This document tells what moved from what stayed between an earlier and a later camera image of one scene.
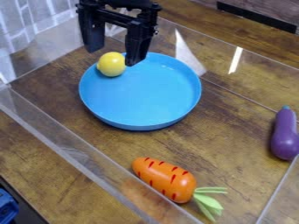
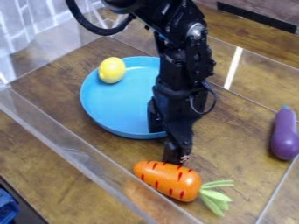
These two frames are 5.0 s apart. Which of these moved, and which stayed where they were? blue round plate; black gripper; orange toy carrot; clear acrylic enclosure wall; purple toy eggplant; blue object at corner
Moved: black gripper; blue round plate; orange toy carrot
Stayed: purple toy eggplant; blue object at corner; clear acrylic enclosure wall
